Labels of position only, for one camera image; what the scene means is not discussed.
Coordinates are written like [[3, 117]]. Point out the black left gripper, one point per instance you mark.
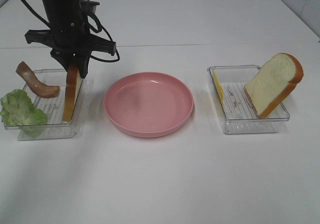
[[81, 46]]

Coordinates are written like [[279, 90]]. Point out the bread slice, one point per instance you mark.
[[273, 83], [73, 85]]

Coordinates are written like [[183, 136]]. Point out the brown bacon strip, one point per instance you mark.
[[37, 87]]

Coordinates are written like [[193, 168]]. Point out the green lettuce leaf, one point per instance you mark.
[[19, 110]]

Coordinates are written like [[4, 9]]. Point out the yellow cheese slice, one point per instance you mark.
[[218, 94]]

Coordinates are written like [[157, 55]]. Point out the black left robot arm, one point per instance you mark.
[[72, 33]]

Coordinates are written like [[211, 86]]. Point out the clear left plastic tray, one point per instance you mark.
[[55, 128]]

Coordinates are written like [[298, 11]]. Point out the clear plastic tray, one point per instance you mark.
[[239, 114], [55, 128]]

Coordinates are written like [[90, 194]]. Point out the pink round plate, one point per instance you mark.
[[148, 104]]

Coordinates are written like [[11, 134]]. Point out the clear right plastic tray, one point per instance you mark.
[[239, 114]]

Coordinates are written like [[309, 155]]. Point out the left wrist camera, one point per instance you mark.
[[89, 6]]

